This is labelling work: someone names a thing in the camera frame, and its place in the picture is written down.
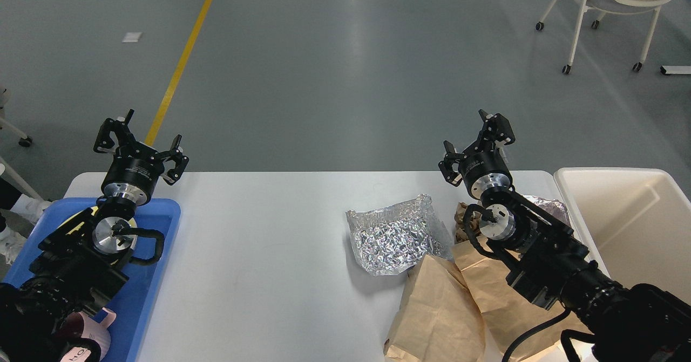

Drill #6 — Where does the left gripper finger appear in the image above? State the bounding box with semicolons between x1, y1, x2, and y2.
151;135;189;186
93;109;140;159

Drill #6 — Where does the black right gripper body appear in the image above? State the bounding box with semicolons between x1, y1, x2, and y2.
460;152;513;200

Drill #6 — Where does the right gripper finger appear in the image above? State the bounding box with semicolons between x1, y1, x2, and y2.
438;141;465;187
467;110;516;157

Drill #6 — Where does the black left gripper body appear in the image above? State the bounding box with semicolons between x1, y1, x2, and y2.
101;157;164;206

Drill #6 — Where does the brown paper bag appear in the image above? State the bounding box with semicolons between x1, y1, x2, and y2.
452;241;589;361
383;255;486;361

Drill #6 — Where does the pink ribbed mug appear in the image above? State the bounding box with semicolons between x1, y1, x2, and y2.
54;308;117;361

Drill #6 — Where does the yellow plastic plate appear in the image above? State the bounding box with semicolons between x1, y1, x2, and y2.
57;204;138;270

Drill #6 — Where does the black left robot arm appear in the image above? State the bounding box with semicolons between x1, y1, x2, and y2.
2;110;188;361

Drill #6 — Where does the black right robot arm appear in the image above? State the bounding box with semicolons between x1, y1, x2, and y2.
439;110;690;361

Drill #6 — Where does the crumpled brown paper ball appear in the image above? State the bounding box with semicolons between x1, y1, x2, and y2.
455;202;484;244

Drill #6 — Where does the person in black clothes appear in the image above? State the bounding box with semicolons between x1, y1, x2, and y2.
1;178;52;265

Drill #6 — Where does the crumpled aluminium foil sheet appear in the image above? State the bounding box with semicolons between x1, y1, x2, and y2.
345;193;455;276

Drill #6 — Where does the blue plastic tray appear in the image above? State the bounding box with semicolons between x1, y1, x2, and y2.
2;197;181;361

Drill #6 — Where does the beige plastic bin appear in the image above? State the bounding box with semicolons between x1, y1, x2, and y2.
554;167;690;303

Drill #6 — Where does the white bar on floor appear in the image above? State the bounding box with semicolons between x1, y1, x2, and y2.
660;65;691;76

